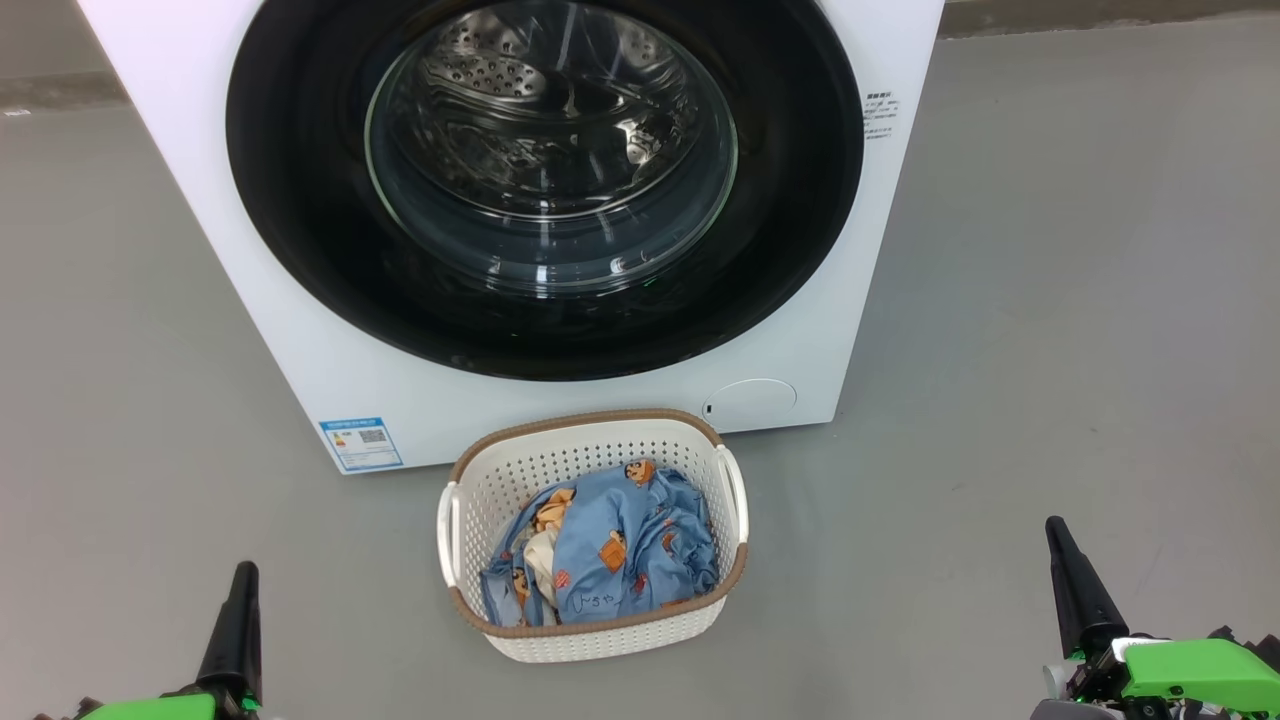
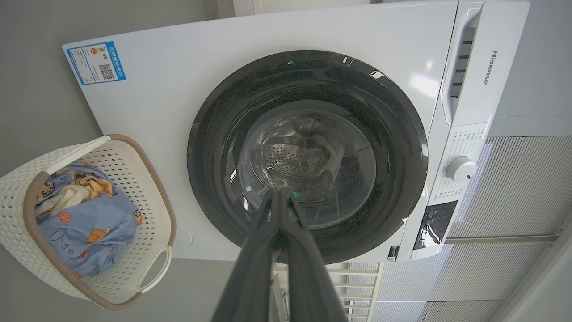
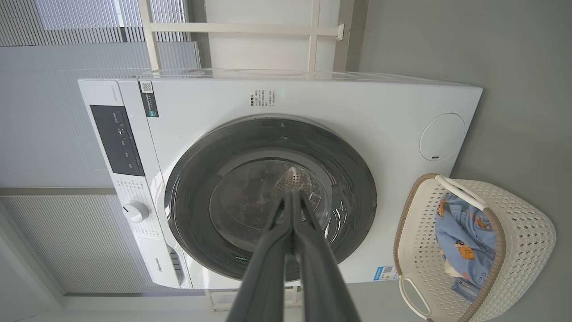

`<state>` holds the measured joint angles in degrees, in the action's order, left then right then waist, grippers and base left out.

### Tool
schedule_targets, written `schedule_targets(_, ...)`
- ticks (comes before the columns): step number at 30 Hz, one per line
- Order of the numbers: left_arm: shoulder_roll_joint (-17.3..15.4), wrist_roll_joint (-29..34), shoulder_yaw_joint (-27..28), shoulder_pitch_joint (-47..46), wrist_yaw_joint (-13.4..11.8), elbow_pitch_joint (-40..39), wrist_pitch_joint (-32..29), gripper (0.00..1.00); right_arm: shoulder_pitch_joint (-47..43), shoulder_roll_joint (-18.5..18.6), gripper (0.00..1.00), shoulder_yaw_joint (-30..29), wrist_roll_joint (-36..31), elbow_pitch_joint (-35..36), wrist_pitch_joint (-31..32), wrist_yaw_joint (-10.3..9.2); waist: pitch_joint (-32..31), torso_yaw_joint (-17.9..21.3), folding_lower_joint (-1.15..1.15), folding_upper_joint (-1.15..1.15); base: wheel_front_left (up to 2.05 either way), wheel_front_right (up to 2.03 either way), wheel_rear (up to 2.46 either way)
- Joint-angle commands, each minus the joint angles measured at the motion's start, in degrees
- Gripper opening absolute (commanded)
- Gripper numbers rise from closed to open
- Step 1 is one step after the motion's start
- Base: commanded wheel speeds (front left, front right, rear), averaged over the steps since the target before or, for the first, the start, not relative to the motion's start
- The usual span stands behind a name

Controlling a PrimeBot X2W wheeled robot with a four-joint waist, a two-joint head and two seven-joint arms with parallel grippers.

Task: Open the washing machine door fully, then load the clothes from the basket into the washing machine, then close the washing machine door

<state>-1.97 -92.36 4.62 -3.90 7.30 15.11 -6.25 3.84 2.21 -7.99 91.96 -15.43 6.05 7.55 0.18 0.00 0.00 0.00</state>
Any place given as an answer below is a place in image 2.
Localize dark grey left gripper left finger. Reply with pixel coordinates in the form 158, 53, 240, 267
211, 188, 281, 322

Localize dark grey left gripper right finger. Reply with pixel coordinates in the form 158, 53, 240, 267
280, 188, 348, 322

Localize dark round washer door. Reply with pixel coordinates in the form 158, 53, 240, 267
187, 49, 429, 264

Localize blue cartoon print garment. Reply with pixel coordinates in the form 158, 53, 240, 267
36, 162, 143, 278

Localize blue cream orange garment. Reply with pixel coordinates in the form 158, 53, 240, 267
36, 172, 115, 216

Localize steel washing machine drum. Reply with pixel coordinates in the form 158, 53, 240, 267
239, 107, 376, 229

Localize black washing machine display panel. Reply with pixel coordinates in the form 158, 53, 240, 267
413, 200, 458, 250

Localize white washing machine dial knob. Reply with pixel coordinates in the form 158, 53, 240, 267
446, 156, 477, 183

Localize white Hisense washing machine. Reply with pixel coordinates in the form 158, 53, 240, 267
63, 0, 531, 264

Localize cream metal railing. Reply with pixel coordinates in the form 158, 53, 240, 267
273, 262, 384, 322

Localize cream perforated laundry basket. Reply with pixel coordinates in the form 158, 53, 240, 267
0, 134, 177, 311

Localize grey slatted window blind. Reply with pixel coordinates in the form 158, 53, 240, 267
375, 0, 572, 322

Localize blue energy label sticker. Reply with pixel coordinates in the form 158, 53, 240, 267
66, 41, 127, 85

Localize white detergent drawer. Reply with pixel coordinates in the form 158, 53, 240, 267
442, 1, 531, 127

